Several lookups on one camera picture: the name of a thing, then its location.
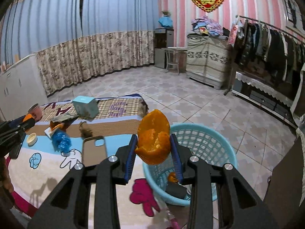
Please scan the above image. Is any orange snack wrapper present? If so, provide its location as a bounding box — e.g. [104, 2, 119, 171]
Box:
[50, 121, 65, 131]

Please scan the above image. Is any blue plastic bag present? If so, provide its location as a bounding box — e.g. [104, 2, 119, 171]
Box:
[51, 129, 72, 154]

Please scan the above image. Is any silver foil snack packet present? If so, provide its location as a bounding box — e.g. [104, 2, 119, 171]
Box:
[50, 112, 79, 123]

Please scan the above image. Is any brown wrapper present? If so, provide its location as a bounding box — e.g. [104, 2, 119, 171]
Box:
[79, 122, 93, 139]

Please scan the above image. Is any orange peel piece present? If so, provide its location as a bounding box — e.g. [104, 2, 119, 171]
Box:
[135, 110, 171, 165]

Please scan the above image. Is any small white cap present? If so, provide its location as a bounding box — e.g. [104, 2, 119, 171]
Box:
[26, 133, 38, 146]

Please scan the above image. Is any pink mug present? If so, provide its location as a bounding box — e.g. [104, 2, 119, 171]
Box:
[28, 104, 42, 122]

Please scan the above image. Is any white tissue paper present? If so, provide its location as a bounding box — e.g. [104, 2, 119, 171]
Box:
[44, 127, 54, 139]

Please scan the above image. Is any cartoon patterned blanket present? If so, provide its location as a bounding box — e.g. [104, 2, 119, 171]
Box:
[7, 94, 179, 228]

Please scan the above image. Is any dark wooden furniture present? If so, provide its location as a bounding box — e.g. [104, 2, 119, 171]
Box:
[264, 139, 304, 228]

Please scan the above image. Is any white side cabinet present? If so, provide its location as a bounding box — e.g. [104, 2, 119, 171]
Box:
[0, 54, 47, 120]

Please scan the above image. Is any brown phone case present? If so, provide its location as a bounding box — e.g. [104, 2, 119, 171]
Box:
[82, 136, 107, 167]

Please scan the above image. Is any light blue plastic basket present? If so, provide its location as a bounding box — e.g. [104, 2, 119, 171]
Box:
[143, 123, 238, 206]

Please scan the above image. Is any teal cardboard box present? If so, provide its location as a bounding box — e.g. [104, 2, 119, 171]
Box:
[72, 96, 99, 118]

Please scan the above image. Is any low tv cabinet lace cover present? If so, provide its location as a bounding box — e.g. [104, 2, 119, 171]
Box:
[232, 71, 298, 129]

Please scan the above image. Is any blue floral curtain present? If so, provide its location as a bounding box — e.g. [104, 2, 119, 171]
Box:
[1, 0, 158, 95]

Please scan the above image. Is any cloth covered cabinet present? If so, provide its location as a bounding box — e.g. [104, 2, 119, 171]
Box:
[186, 34, 231, 90]

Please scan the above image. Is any clothes rack with garments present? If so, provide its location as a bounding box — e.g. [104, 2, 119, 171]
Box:
[228, 15, 304, 99]

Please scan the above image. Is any small metal table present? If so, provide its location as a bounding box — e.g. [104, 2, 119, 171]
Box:
[162, 47, 188, 74]

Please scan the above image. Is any grey water dispenser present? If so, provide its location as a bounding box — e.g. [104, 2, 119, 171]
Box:
[154, 28, 174, 69]

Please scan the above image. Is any pile of folded clothes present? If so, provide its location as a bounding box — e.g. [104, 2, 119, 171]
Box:
[191, 15, 230, 37]

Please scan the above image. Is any blue covered potted plant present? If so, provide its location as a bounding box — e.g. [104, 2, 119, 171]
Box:
[158, 10, 173, 28]

